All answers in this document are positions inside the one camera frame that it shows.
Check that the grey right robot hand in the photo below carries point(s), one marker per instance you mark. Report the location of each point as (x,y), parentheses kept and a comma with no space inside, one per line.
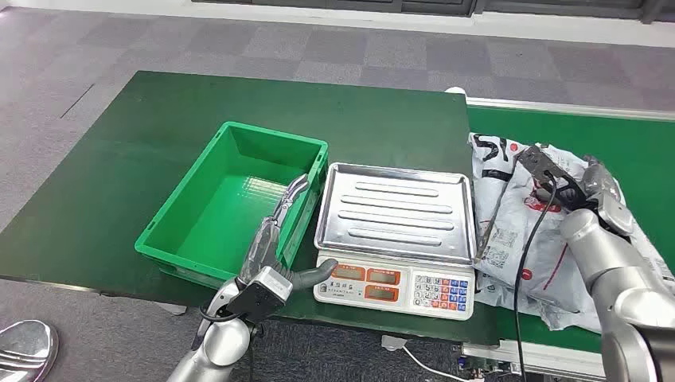
(598,176)

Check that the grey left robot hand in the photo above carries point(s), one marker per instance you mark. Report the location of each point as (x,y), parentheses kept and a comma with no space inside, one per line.
(266,245)

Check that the small grey courier parcel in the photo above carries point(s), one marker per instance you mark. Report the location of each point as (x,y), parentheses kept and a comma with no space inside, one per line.
(527,242)

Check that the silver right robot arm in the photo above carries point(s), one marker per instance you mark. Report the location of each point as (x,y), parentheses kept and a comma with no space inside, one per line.
(617,274)

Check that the green conveyor belt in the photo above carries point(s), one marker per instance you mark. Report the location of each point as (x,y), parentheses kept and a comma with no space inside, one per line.
(622,139)

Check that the large grey courier parcel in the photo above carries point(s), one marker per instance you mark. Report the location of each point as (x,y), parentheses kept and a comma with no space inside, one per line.
(490,153)

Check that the green plastic crate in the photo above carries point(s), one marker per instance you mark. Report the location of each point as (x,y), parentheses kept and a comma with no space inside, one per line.
(232,211)

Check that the white electronic scale steel tray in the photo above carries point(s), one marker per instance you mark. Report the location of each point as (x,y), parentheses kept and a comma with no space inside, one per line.
(395,211)

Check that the white power plug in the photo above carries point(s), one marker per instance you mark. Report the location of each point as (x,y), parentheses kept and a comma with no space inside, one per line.
(393,343)

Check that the shiny chrome object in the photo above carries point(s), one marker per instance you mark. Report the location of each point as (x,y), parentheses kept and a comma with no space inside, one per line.
(23,350)

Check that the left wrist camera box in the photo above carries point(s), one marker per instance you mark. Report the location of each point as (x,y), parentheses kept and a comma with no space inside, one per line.
(261,295)

